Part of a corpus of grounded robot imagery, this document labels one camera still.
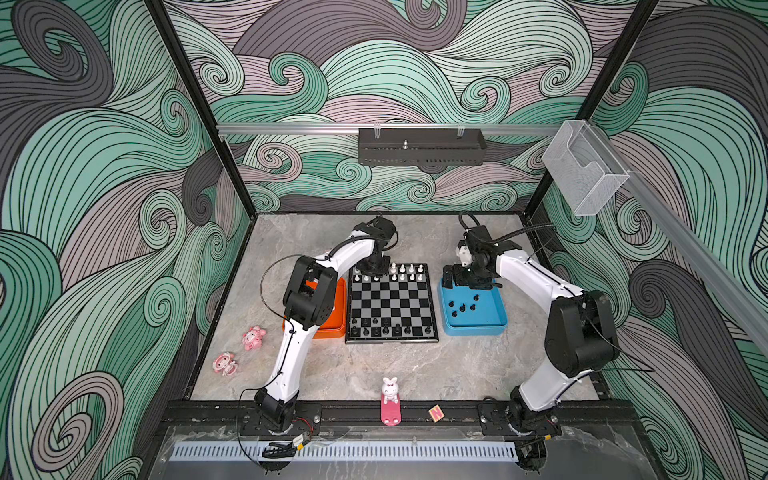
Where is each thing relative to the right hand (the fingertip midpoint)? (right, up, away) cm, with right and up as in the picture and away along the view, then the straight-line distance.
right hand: (458, 282), depth 90 cm
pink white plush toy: (-67, -21, -11) cm, 71 cm away
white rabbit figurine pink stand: (-22, -27, -18) cm, 39 cm away
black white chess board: (-19, -8, +3) cm, 21 cm away
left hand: (-25, +2, +8) cm, 26 cm away
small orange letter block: (-10, -30, -17) cm, 36 cm away
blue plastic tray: (+3, -9, +2) cm, 10 cm away
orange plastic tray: (-37, -12, -5) cm, 39 cm away
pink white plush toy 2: (-61, -15, -7) cm, 63 cm away
